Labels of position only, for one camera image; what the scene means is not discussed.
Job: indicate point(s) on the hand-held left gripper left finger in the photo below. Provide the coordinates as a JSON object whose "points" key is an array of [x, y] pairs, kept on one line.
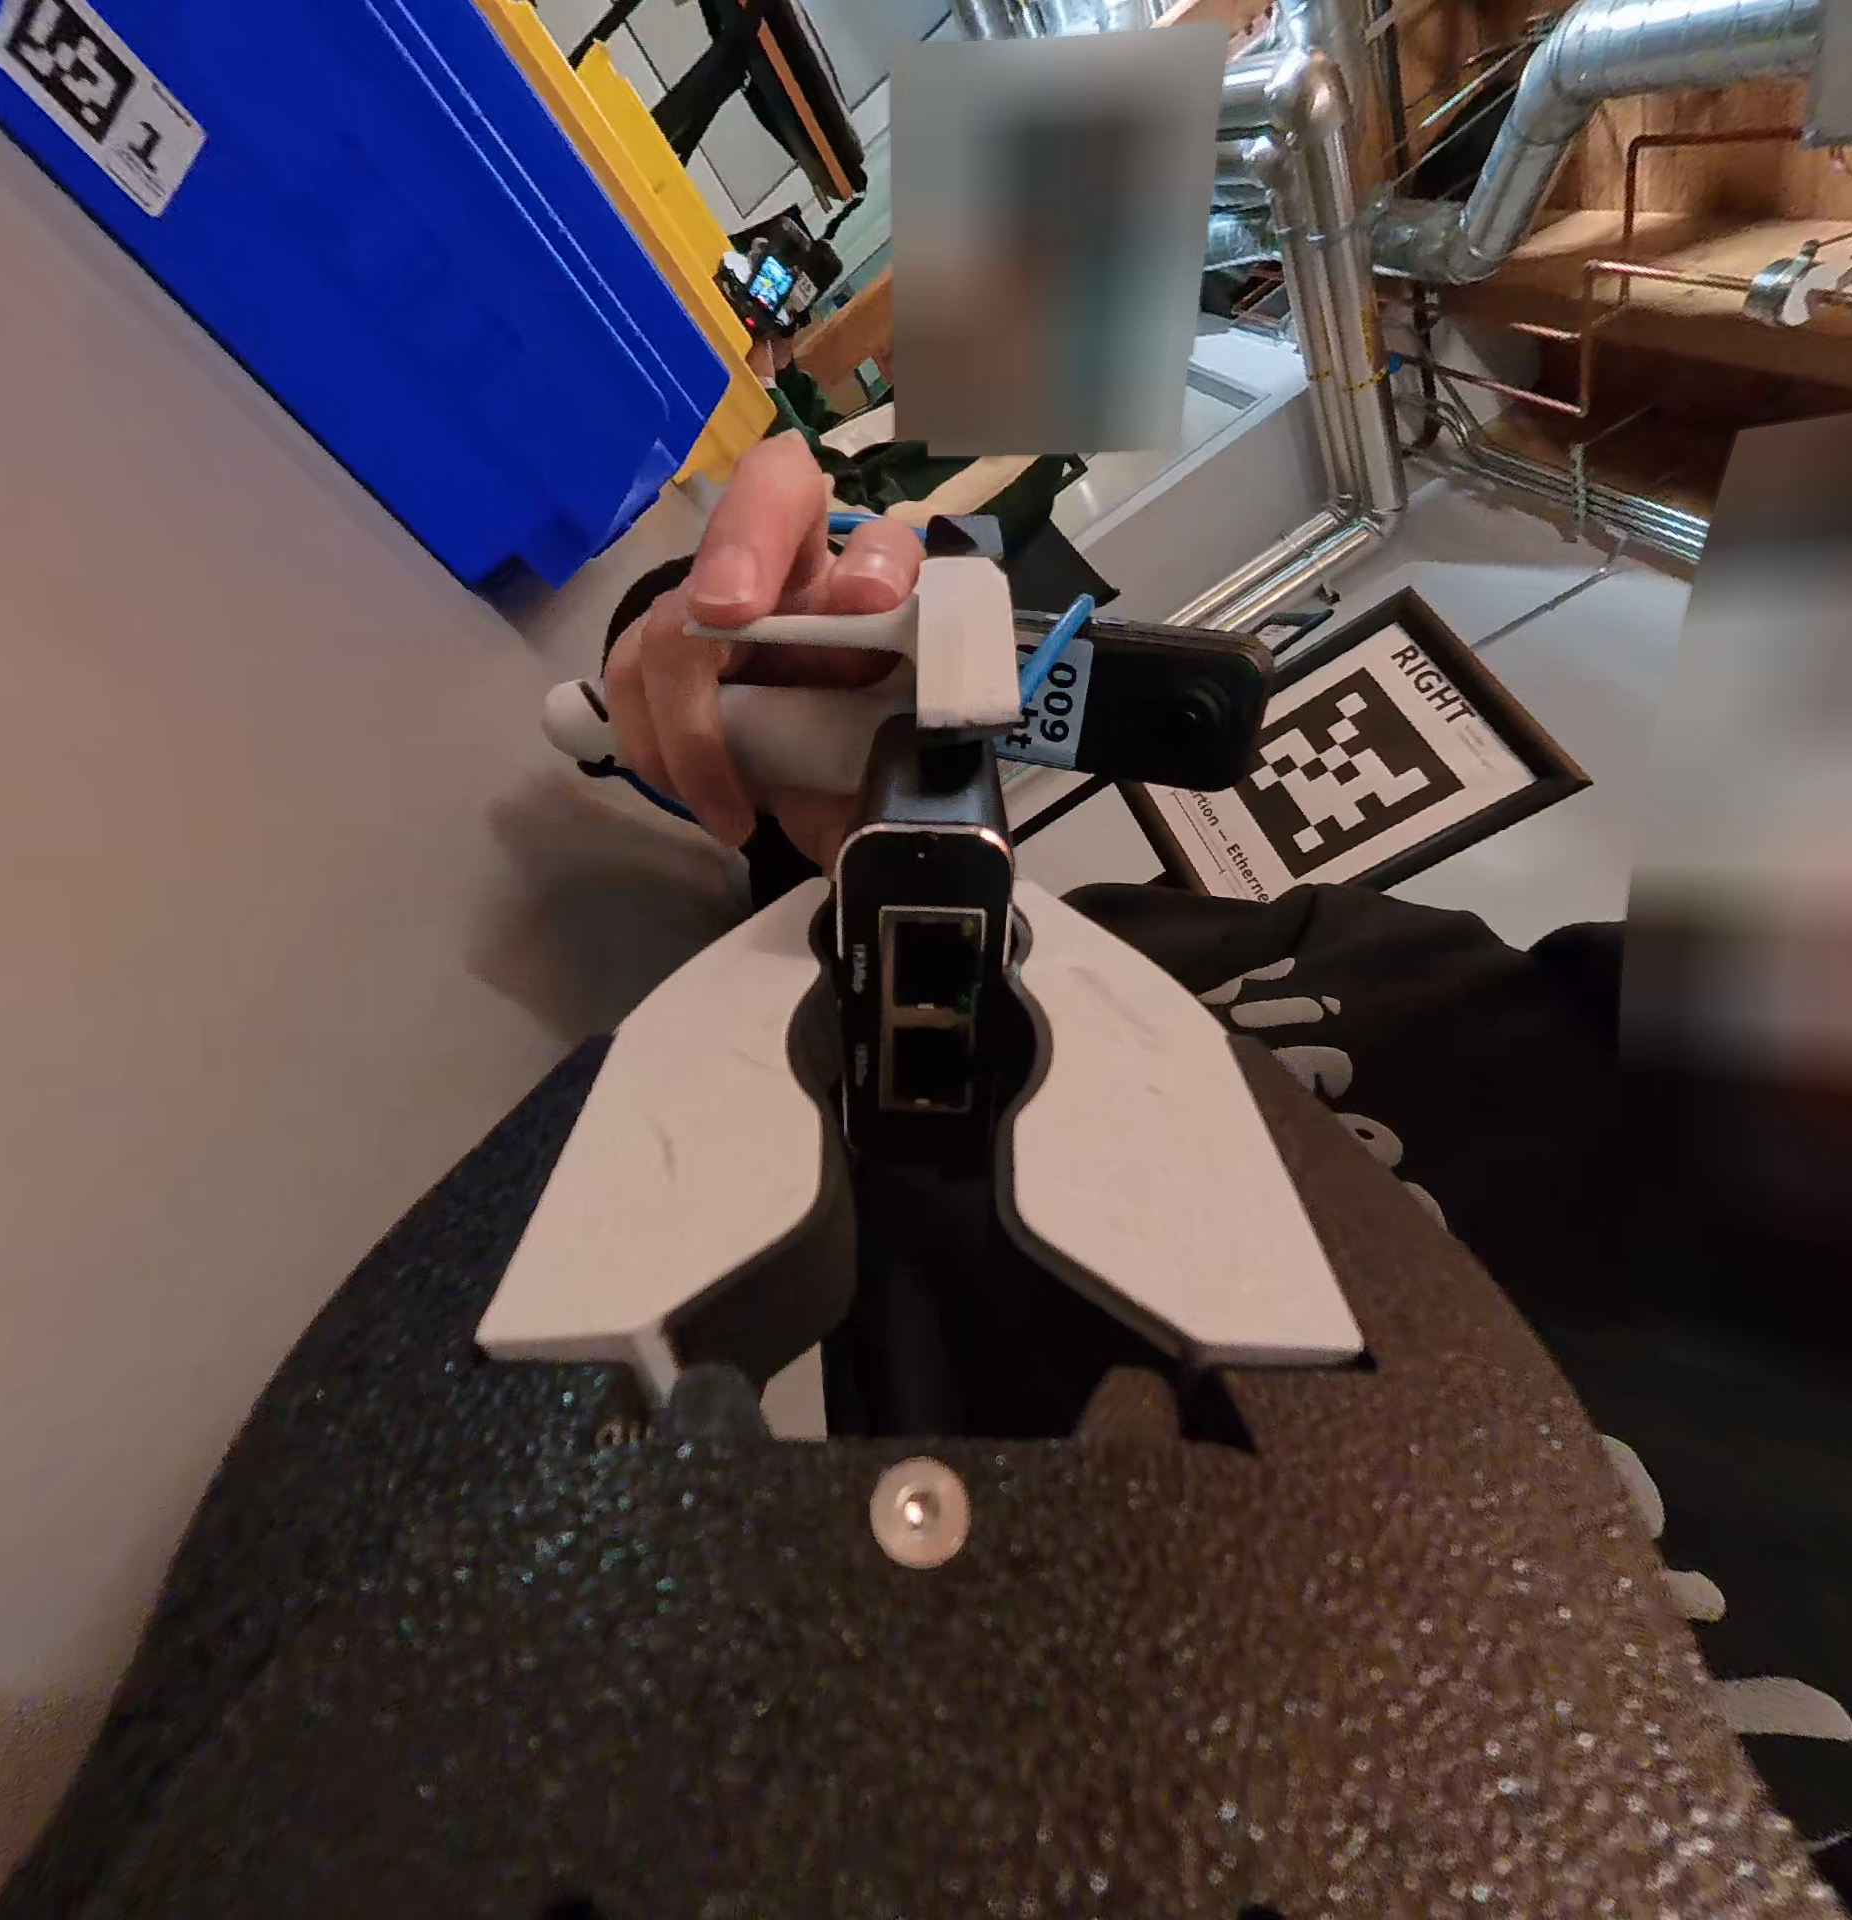
{"points": [[671, 1156]]}

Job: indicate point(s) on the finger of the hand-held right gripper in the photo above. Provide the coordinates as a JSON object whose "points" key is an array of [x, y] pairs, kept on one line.
{"points": [[969, 642]]}

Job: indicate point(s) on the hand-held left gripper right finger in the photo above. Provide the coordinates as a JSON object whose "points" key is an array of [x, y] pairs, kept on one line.
{"points": [[1169, 1156]]}

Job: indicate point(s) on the black ethernet splitter box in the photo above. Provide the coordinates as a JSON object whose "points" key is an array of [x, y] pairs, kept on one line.
{"points": [[927, 814]]}

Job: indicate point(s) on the yellow plastic bin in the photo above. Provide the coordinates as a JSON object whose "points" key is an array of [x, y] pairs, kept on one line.
{"points": [[642, 168]]}

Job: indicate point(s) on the blue plastic bin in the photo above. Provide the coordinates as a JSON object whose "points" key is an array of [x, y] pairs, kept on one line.
{"points": [[385, 256]]}

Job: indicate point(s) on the person's right hand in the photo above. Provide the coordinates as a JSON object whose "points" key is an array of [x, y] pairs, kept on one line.
{"points": [[758, 525]]}

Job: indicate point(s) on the silver bent duct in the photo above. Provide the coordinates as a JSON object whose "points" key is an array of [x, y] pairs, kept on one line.
{"points": [[1554, 94]]}

